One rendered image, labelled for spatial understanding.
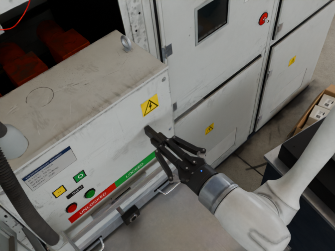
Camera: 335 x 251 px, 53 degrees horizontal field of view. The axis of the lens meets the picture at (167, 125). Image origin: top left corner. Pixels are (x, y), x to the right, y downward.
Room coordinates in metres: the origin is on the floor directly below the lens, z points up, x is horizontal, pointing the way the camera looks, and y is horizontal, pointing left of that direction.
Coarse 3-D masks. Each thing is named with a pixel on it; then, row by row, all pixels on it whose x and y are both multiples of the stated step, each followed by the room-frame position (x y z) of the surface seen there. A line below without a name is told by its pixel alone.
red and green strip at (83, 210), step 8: (152, 152) 0.57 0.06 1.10; (144, 160) 0.55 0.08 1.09; (136, 168) 0.53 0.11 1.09; (128, 176) 0.51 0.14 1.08; (112, 184) 0.48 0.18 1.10; (120, 184) 0.49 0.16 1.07; (104, 192) 0.46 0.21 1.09; (96, 200) 0.44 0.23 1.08; (88, 208) 0.43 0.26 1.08; (72, 216) 0.40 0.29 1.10; (80, 216) 0.41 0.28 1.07
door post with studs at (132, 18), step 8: (120, 0) 0.84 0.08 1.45; (128, 0) 0.85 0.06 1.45; (136, 0) 0.87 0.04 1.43; (120, 8) 0.84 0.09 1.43; (128, 8) 0.85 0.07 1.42; (136, 8) 0.86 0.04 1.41; (128, 16) 0.85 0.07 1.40; (136, 16) 0.86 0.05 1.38; (128, 24) 0.85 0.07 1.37; (136, 24) 0.86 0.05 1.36; (128, 32) 0.84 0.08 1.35; (136, 32) 0.86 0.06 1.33; (144, 32) 0.87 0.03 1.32; (136, 40) 0.85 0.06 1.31; (144, 40) 0.87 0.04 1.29; (144, 48) 0.87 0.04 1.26
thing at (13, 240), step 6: (0, 222) 0.47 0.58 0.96; (0, 228) 0.47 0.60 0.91; (6, 228) 0.47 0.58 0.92; (0, 234) 0.46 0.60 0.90; (12, 234) 0.46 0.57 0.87; (0, 240) 0.44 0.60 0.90; (6, 240) 0.45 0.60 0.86; (12, 240) 0.46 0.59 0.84; (0, 246) 0.42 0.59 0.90; (6, 246) 0.43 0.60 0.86; (12, 246) 0.43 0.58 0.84
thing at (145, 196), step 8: (176, 168) 0.60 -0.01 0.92; (152, 184) 0.55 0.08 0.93; (160, 184) 0.56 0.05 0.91; (144, 192) 0.53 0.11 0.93; (152, 192) 0.54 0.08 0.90; (136, 200) 0.50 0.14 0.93; (144, 200) 0.51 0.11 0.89; (128, 208) 0.48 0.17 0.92; (120, 216) 0.46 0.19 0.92; (104, 224) 0.43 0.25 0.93; (112, 224) 0.44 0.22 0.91; (120, 224) 0.45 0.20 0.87; (96, 232) 0.41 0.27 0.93; (104, 232) 0.42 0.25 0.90; (88, 240) 0.39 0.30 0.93; (96, 240) 0.40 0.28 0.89; (80, 248) 0.37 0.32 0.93; (88, 248) 0.38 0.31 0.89
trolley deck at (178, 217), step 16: (176, 192) 0.55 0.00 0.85; (192, 192) 0.54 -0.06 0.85; (144, 208) 0.51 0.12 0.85; (160, 208) 0.50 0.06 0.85; (176, 208) 0.49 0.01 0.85; (192, 208) 0.48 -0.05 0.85; (144, 224) 0.45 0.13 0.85; (160, 224) 0.44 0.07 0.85; (176, 224) 0.43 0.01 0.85; (192, 224) 0.42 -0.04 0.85; (208, 224) 0.42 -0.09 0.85; (32, 240) 0.44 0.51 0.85; (112, 240) 0.41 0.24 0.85; (128, 240) 0.40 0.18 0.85; (144, 240) 0.39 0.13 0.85; (160, 240) 0.39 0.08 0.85; (176, 240) 0.38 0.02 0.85; (192, 240) 0.37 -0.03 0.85; (208, 240) 0.36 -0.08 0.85; (224, 240) 0.36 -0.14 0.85
